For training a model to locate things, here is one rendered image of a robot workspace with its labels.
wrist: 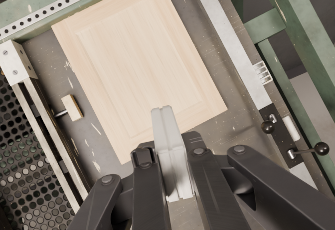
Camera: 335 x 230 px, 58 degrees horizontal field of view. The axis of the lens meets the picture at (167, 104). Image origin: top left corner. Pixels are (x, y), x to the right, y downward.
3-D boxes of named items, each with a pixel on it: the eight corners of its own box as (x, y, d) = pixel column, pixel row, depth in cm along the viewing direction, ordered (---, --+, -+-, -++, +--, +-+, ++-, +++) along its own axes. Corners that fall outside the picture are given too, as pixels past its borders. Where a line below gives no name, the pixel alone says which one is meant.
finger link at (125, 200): (168, 213, 14) (104, 227, 14) (160, 160, 19) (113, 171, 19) (161, 185, 13) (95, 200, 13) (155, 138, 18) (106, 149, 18)
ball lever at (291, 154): (288, 145, 93) (328, 138, 82) (294, 156, 93) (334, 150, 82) (281, 151, 91) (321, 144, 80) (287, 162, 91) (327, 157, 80)
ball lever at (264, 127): (275, 109, 92) (270, 119, 80) (281, 120, 92) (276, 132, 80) (264, 114, 94) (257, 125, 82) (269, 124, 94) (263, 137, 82)
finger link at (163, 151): (181, 200, 16) (167, 204, 16) (168, 143, 22) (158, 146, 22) (170, 149, 15) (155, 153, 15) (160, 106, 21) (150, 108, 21)
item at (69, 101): (72, 94, 96) (69, 94, 93) (83, 116, 95) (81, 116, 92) (64, 99, 95) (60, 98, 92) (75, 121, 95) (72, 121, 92)
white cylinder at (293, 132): (297, 136, 97) (285, 115, 97) (302, 137, 94) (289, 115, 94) (289, 141, 97) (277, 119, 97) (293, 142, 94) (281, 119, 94)
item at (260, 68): (259, 61, 97) (262, 60, 94) (269, 81, 97) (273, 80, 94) (249, 67, 97) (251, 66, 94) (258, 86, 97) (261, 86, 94)
